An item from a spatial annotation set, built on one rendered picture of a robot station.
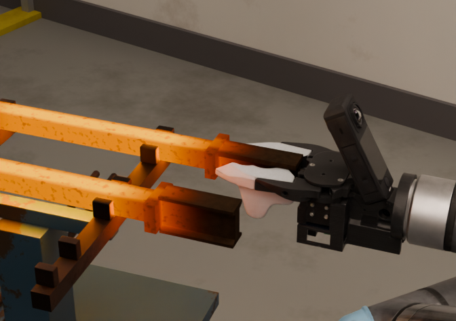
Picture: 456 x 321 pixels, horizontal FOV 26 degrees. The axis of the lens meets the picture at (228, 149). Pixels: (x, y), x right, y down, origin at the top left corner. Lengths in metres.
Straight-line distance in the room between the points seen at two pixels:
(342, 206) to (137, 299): 0.38
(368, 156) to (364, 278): 1.60
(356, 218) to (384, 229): 0.03
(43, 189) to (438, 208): 0.41
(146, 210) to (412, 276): 1.70
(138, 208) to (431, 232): 0.30
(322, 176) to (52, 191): 0.29
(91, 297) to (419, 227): 0.49
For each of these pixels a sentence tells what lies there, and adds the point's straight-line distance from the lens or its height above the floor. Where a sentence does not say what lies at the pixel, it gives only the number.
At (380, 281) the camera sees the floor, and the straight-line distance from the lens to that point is 2.61.
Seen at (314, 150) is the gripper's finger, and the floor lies 1.01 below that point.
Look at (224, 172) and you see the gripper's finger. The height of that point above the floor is 1.01.
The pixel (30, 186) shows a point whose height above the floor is 1.01.
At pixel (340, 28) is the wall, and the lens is 3.35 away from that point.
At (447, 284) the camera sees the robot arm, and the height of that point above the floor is 0.92.
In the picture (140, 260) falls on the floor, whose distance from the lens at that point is 2.67.
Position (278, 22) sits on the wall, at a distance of 3.48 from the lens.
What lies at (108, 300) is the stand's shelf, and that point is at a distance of 1.33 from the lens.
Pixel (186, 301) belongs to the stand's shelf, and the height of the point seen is 0.75.
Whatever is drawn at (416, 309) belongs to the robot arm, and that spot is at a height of 0.96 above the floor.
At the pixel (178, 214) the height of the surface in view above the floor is 1.01.
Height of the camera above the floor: 1.56
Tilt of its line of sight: 30 degrees down
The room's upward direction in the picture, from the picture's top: straight up
